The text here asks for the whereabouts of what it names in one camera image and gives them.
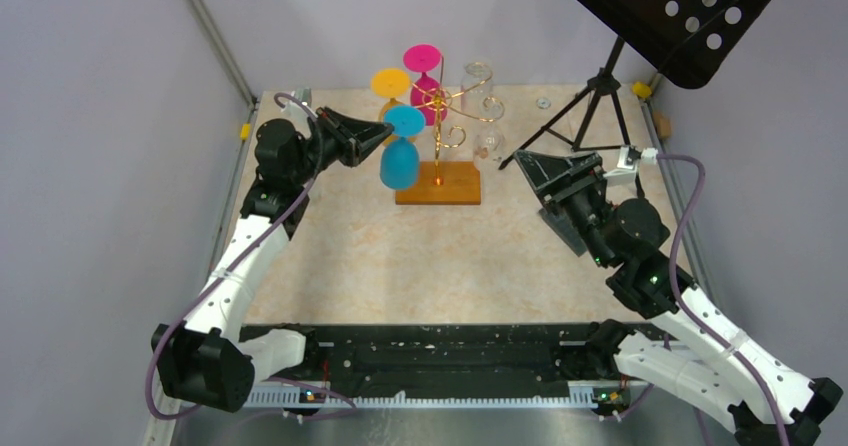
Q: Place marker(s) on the yellow wine glass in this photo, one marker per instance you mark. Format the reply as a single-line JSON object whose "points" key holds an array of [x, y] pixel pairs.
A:
{"points": [[389, 84]]}

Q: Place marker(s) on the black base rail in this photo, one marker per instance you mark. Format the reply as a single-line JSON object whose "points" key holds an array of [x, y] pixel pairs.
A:
{"points": [[485, 363]]}

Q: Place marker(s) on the yellow corner block right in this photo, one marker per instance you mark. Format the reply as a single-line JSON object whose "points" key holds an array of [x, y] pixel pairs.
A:
{"points": [[642, 90]]}

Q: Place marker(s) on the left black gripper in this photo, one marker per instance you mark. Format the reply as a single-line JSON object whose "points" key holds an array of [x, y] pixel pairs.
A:
{"points": [[360, 137]]}

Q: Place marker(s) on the yellow block left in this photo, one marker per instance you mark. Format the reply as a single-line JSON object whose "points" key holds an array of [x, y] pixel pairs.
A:
{"points": [[245, 132]]}

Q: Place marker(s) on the aluminium frame post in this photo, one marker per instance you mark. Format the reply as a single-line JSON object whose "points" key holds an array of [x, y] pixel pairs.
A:
{"points": [[218, 44]]}

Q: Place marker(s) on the clear wine glass right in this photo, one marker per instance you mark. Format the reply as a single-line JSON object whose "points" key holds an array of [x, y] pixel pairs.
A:
{"points": [[489, 141]]}

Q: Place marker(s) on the pink wine glass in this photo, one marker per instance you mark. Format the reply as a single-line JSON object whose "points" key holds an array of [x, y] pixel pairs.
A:
{"points": [[422, 59]]}

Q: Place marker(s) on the black music stand tray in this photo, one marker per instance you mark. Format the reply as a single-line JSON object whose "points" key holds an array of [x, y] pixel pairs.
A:
{"points": [[684, 40]]}

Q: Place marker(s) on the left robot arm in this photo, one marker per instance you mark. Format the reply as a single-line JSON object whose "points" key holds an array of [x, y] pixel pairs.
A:
{"points": [[201, 358]]}

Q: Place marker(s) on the black tripod stand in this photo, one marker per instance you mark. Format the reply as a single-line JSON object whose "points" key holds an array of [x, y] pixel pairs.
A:
{"points": [[603, 84]]}

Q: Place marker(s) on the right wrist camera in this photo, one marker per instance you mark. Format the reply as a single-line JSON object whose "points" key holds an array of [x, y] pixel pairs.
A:
{"points": [[628, 164]]}

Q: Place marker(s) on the blue wine glass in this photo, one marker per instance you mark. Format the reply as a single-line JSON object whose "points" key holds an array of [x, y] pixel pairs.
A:
{"points": [[400, 161]]}

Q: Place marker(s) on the clear wine glass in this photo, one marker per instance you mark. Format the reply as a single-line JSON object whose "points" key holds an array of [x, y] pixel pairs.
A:
{"points": [[489, 141], [476, 86]]}

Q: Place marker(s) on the dark grey lego plate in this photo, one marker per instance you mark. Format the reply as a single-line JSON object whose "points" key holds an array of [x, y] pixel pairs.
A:
{"points": [[565, 230]]}

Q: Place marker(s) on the clear wine glass back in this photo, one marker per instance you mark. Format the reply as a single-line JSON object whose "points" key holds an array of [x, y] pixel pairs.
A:
{"points": [[476, 86]]}

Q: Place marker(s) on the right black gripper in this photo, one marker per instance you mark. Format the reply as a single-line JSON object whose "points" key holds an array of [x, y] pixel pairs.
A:
{"points": [[558, 178]]}

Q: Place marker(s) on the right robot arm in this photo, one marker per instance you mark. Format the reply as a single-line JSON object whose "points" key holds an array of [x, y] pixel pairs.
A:
{"points": [[726, 374]]}

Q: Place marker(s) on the small metal washer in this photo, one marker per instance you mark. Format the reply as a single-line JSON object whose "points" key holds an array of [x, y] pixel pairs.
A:
{"points": [[544, 103]]}

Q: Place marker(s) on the gold wire glass rack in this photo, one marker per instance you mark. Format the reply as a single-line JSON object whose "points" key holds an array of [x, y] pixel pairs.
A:
{"points": [[442, 101]]}

